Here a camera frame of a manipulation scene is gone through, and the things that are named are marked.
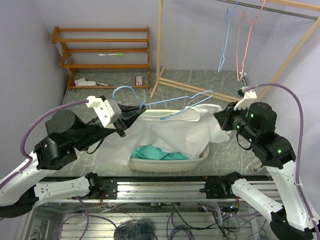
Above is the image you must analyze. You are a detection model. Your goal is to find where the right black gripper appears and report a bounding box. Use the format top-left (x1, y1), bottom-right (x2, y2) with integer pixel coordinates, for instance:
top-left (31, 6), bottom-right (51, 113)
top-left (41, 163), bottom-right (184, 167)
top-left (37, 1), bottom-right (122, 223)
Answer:
top-left (214, 100), bottom-right (258, 143)

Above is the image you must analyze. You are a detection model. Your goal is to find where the cream plastic laundry basket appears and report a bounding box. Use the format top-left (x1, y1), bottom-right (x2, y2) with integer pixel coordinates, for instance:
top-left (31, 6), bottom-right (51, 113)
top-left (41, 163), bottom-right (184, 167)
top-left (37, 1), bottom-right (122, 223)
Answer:
top-left (128, 107), bottom-right (212, 173)

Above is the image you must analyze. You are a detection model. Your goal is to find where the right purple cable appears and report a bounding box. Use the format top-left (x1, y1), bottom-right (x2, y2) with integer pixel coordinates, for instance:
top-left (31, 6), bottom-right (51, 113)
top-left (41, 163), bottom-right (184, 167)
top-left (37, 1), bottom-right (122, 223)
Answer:
top-left (241, 83), bottom-right (318, 226)

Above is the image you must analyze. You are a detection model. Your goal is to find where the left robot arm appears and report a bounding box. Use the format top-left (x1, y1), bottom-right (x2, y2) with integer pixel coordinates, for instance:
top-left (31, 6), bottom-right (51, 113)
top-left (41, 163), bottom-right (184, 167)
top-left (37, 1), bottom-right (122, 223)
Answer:
top-left (0, 104), bottom-right (146, 219)

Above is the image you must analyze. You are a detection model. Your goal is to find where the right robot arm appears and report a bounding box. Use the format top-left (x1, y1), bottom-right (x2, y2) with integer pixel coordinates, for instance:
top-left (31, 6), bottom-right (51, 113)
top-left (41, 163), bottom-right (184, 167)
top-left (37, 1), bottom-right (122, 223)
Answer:
top-left (214, 102), bottom-right (320, 240)

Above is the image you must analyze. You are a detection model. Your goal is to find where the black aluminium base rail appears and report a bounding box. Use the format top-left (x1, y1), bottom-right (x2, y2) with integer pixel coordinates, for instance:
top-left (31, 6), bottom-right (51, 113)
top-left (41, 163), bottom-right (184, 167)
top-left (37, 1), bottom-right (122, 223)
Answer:
top-left (42, 175), bottom-right (286, 201)

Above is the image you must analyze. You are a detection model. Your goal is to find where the wooden shoe rack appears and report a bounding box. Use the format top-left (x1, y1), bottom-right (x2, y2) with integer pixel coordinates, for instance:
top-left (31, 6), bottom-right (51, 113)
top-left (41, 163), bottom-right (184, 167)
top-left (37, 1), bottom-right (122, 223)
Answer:
top-left (51, 26), bottom-right (151, 90)

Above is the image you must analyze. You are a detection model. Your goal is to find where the purple cable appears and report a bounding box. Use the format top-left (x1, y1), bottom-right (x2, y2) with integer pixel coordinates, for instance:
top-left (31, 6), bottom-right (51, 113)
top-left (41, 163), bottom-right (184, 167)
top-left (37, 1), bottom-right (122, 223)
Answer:
top-left (0, 99), bottom-right (90, 221)
top-left (241, 83), bottom-right (318, 226)

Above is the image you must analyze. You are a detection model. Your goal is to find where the green white marker pen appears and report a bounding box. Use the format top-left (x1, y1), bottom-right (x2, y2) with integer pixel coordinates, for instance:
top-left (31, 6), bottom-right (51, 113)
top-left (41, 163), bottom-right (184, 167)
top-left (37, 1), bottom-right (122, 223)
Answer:
top-left (98, 52), bottom-right (124, 57)

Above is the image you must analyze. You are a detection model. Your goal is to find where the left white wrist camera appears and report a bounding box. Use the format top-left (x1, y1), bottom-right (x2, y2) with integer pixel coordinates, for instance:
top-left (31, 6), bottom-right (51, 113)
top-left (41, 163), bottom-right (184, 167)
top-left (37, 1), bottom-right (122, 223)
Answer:
top-left (86, 96), bottom-right (122, 128)

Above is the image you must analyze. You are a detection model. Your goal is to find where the red white pen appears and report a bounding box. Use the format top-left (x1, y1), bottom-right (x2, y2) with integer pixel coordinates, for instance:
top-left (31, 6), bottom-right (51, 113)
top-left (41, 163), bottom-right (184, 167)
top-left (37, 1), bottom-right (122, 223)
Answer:
top-left (96, 82), bottom-right (114, 88)

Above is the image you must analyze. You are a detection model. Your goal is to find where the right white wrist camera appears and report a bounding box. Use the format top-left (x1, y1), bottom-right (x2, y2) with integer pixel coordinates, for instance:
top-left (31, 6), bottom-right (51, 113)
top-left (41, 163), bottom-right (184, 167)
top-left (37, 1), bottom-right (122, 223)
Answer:
top-left (233, 87), bottom-right (257, 111)

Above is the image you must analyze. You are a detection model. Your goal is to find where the wooden clothes rack frame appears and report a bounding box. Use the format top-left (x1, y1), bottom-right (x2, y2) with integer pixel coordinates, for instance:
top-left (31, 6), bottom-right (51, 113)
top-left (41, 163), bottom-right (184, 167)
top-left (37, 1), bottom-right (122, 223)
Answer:
top-left (149, 0), bottom-right (320, 103)

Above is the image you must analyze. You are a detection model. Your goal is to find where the blue hanger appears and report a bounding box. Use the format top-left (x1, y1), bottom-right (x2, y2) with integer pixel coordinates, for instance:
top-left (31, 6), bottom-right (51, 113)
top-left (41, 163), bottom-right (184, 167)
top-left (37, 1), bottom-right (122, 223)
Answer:
top-left (217, 0), bottom-right (239, 72)
top-left (112, 85), bottom-right (215, 120)

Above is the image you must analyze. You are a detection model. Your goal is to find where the pink wire hanger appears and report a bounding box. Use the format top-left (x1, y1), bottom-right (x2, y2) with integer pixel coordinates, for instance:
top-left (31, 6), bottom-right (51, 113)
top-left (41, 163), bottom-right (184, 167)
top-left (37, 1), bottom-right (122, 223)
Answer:
top-left (235, 0), bottom-right (266, 82)

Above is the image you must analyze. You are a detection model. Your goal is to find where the white box on rack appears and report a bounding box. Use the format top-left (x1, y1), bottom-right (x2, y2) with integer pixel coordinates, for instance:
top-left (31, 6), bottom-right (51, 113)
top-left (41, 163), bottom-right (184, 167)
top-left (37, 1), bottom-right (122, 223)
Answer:
top-left (73, 77), bottom-right (97, 87)

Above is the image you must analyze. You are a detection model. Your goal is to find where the teal t shirt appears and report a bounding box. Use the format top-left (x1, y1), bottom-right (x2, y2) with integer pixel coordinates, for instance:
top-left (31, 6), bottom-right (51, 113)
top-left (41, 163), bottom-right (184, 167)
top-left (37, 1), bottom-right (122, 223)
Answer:
top-left (131, 145), bottom-right (189, 161)

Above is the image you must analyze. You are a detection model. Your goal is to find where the white t shirt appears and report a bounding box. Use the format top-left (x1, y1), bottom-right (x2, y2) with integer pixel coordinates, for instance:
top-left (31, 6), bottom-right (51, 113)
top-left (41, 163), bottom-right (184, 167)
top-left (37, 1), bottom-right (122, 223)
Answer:
top-left (96, 104), bottom-right (230, 165)

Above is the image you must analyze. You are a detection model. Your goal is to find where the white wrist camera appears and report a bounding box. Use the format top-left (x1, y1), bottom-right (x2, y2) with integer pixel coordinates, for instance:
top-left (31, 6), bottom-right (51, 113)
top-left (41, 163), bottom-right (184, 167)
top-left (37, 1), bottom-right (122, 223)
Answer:
top-left (233, 87), bottom-right (257, 111)
top-left (86, 96), bottom-right (122, 128)

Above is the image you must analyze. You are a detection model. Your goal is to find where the red white small box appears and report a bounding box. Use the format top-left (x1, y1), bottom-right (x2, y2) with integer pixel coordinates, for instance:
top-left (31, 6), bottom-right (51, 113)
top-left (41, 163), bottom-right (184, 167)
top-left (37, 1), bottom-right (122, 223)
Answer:
top-left (135, 76), bottom-right (143, 86)

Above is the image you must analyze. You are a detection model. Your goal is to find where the metal hanging rod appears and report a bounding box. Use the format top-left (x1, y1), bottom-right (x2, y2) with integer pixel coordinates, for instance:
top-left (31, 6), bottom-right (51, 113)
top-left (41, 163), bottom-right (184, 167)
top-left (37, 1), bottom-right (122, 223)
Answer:
top-left (216, 0), bottom-right (318, 21)

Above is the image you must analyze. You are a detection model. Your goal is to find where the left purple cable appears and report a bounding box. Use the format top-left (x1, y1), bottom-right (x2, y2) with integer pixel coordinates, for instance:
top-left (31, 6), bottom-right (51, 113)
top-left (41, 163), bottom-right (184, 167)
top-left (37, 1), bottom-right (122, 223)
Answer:
top-left (0, 99), bottom-right (90, 221)

